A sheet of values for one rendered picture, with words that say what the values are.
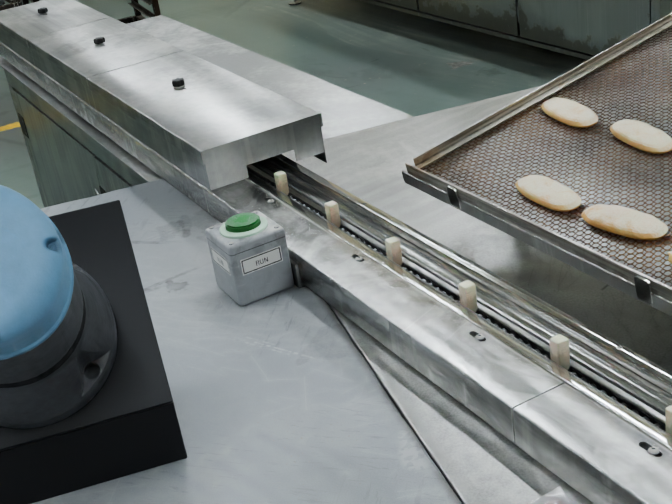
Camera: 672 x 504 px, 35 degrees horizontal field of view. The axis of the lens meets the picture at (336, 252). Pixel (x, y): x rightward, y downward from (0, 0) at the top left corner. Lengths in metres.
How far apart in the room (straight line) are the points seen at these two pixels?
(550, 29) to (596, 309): 3.16
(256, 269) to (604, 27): 2.92
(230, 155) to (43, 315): 0.70
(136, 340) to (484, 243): 0.48
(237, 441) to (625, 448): 0.35
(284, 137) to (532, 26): 2.93
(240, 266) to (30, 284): 0.47
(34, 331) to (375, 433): 0.34
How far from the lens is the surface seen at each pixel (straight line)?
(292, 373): 1.06
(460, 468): 0.90
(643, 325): 1.08
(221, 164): 1.40
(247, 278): 1.18
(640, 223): 1.08
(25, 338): 0.76
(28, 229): 0.75
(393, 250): 1.17
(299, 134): 1.44
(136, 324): 0.95
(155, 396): 0.94
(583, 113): 1.30
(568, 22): 4.12
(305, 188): 1.39
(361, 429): 0.96
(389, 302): 1.06
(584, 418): 0.88
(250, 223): 1.18
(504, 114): 1.36
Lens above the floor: 1.38
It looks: 26 degrees down
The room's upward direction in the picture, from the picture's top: 9 degrees counter-clockwise
